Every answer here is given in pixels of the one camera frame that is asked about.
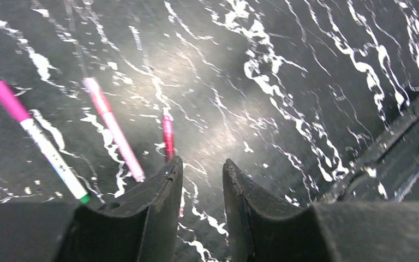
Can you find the red translucent pen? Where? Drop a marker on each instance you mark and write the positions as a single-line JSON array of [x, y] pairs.
[[168, 137]]

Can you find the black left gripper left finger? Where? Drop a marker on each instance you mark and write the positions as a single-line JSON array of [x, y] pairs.
[[141, 225]]

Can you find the light pink pen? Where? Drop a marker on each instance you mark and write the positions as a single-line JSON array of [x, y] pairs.
[[105, 111]]

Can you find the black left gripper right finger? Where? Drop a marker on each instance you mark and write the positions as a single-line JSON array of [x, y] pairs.
[[263, 227]]

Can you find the magenta pen cap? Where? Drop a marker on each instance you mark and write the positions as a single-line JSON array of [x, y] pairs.
[[12, 104]]

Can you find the metal base rail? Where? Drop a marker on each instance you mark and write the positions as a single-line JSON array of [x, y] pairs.
[[388, 169]]

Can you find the white green-ended marker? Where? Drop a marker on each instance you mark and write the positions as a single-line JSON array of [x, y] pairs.
[[55, 159]]

